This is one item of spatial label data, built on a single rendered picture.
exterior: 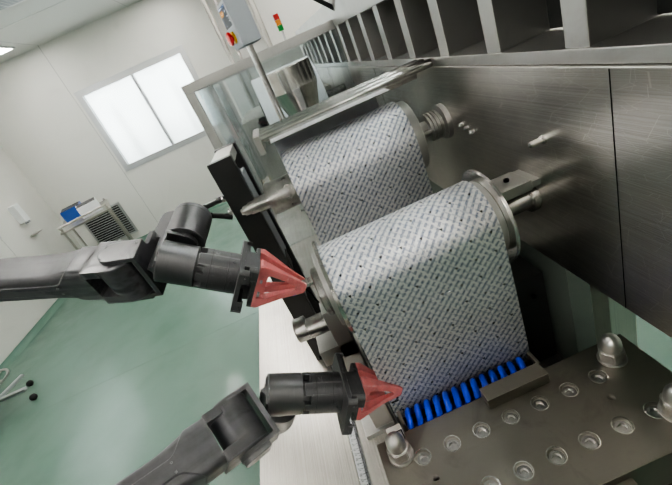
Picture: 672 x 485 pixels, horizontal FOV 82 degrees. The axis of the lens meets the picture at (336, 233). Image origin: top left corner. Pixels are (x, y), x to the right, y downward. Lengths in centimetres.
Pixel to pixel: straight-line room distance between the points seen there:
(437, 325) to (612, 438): 24
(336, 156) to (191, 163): 557
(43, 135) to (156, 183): 151
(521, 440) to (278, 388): 33
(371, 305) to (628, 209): 31
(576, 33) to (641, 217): 20
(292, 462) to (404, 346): 39
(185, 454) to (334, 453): 37
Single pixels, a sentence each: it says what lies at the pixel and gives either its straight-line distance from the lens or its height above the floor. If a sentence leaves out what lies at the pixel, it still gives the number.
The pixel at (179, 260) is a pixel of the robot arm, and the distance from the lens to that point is 54.
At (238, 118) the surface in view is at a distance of 147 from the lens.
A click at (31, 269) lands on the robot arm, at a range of 68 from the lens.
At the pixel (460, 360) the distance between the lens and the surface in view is 65.
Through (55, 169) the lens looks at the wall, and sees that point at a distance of 678.
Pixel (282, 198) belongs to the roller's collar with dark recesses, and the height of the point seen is 134.
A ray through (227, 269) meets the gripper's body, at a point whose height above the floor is 135.
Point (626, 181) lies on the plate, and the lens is 50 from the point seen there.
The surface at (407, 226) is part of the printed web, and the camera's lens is 53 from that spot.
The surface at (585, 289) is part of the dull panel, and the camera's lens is 73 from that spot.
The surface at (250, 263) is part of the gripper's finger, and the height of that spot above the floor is 135.
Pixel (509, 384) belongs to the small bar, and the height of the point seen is 105.
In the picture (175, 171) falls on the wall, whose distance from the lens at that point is 629.
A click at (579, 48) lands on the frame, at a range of 49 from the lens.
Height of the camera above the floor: 156
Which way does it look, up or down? 25 degrees down
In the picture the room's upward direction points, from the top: 24 degrees counter-clockwise
